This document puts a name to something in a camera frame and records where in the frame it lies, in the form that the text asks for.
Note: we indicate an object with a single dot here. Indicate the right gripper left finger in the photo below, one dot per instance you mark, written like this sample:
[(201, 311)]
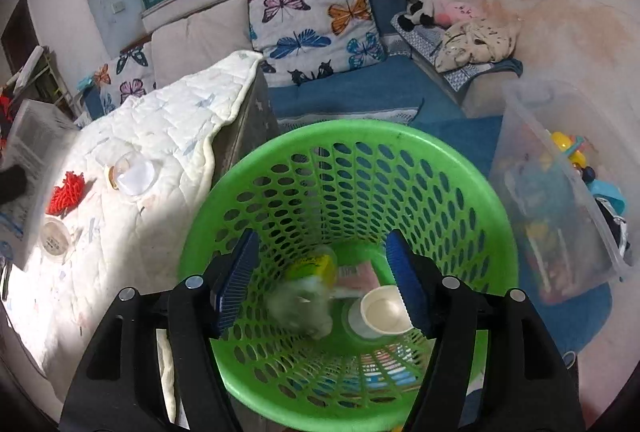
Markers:
[(153, 351)]

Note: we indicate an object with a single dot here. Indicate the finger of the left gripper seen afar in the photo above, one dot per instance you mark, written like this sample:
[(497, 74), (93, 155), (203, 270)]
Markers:
[(13, 183)]

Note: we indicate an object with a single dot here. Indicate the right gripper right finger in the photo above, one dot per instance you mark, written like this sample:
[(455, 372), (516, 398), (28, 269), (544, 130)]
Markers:
[(526, 386)]

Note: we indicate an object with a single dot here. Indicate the red foam net sleeve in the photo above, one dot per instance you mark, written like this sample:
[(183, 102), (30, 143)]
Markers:
[(67, 196)]

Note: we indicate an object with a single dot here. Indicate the white milk carton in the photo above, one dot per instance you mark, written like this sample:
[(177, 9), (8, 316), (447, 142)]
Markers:
[(38, 142)]

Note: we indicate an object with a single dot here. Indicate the white paper ball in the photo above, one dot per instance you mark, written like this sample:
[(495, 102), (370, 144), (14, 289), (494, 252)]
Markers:
[(302, 306)]

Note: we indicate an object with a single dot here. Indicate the green label plastic bottle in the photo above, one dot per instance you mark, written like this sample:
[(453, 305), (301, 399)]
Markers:
[(320, 263)]

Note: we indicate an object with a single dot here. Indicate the round white lid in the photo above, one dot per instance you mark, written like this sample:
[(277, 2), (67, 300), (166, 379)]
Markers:
[(54, 239)]

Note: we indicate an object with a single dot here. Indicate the metal storage shelf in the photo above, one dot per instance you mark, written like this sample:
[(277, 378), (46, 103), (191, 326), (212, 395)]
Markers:
[(38, 79)]

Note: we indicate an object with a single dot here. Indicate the small clear plastic container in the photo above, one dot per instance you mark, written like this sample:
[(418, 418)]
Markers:
[(132, 174)]

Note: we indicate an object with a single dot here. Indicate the white quilted blanket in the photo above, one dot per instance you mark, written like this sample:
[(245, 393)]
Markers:
[(107, 206)]

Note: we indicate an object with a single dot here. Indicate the left butterfly print pillow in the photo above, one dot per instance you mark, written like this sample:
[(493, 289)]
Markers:
[(131, 74)]

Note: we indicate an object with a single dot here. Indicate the butterfly print pillow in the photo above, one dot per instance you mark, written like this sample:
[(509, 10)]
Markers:
[(308, 40), (131, 74)]

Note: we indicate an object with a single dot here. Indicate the green perforated waste basket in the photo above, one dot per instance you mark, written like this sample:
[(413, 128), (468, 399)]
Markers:
[(345, 185)]

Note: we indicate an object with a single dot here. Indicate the beige plain pillow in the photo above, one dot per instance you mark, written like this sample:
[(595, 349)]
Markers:
[(195, 43)]

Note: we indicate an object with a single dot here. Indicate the clear plastic toy bin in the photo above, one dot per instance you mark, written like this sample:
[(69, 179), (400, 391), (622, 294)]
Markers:
[(570, 186)]

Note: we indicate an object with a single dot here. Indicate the right butterfly print pillow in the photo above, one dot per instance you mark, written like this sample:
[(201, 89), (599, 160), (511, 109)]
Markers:
[(308, 40)]

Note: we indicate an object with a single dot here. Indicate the blue sofa mattress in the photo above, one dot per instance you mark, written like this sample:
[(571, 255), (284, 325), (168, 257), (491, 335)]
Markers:
[(405, 88)]

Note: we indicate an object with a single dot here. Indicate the spotted beige cloth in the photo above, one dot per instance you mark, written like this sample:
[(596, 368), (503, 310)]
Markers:
[(476, 41)]

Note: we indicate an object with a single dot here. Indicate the pink plush toy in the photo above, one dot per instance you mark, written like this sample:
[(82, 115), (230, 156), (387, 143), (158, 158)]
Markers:
[(457, 14)]

